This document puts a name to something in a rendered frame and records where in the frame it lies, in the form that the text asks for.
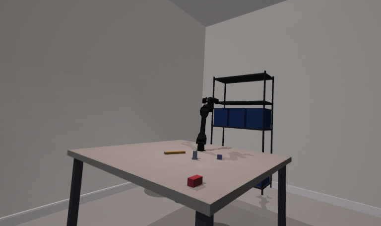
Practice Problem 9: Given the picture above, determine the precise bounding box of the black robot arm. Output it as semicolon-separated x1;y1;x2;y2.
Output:
196;97;213;151

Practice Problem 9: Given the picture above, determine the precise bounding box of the red block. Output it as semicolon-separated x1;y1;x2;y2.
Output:
187;175;202;188

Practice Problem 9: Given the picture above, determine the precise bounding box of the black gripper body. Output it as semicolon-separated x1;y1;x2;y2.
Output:
202;98;219;104

